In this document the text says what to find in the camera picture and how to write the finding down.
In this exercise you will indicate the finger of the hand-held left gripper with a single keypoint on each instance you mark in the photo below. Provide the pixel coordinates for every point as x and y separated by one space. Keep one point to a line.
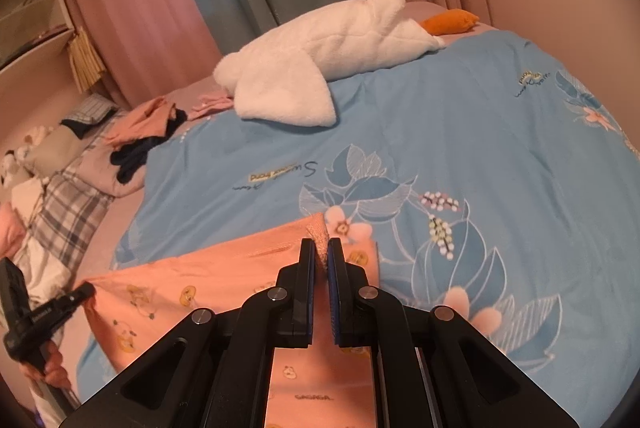
70 300

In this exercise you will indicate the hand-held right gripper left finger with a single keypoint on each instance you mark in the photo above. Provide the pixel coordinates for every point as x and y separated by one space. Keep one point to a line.
306 298

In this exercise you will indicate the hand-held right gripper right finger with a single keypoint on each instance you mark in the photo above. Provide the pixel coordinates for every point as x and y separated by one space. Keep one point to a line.
334 303

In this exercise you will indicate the orange bear print pants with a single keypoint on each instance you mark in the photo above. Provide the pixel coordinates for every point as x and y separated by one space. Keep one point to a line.
200 278

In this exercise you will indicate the person's left hand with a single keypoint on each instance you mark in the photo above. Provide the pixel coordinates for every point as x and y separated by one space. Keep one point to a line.
52 365

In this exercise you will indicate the pink fluffy cloth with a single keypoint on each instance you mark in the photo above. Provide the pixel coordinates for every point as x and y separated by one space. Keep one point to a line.
10 230

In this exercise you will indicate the plaid grey cloth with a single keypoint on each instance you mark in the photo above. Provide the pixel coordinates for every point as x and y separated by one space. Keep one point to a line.
70 213

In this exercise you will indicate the beige quilt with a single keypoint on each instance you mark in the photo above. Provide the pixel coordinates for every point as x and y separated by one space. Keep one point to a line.
107 168

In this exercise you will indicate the grey pillow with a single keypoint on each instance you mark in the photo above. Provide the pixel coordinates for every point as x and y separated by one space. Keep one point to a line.
60 153

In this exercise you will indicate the small white plush toy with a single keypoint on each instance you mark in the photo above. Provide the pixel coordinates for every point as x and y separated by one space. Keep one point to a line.
20 156

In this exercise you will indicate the dark navy garment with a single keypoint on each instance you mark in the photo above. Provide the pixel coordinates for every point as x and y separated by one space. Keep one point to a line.
135 158

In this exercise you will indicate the blue floral blanket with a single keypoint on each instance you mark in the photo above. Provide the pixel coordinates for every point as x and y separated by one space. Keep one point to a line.
450 158

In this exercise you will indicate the blue striped pillow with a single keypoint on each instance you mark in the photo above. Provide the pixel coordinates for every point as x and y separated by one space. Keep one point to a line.
92 111

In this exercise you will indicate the peach crumpled garment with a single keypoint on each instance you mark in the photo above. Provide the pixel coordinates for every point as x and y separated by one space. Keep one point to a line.
142 121

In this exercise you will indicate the small pink cloth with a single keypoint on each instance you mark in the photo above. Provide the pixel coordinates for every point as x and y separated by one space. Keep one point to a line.
212 103

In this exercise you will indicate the white plush goose toy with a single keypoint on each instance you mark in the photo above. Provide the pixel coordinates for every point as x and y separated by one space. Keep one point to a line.
310 58

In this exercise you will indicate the yellow tassel bundle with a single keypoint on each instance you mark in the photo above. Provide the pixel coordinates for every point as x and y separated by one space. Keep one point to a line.
85 61

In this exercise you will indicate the white cabinet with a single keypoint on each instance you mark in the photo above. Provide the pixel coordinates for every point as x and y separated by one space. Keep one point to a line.
27 8

